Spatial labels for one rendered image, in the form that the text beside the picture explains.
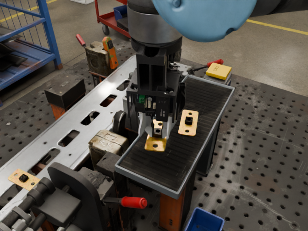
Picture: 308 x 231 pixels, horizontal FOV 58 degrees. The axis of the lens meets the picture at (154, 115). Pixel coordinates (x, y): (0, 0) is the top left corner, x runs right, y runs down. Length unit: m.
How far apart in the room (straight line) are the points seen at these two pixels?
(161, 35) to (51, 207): 0.35
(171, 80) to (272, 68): 2.89
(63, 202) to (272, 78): 2.76
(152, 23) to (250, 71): 2.82
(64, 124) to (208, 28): 0.74
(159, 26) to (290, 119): 1.20
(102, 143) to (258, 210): 0.63
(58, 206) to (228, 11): 0.43
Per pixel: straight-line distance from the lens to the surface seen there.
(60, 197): 0.55
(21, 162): 0.85
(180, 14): 0.22
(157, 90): 0.40
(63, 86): 1.03
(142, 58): 0.36
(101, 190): 0.64
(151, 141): 0.53
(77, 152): 0.82
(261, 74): 3.12
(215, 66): 0.86
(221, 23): 0.24
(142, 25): 0.36
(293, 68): 3.37
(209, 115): 0.68
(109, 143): 0.72
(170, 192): 0.52
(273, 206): 1.13
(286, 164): 1.27
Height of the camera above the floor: 1.60
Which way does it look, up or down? 42 degrees down
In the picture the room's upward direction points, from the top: straight up
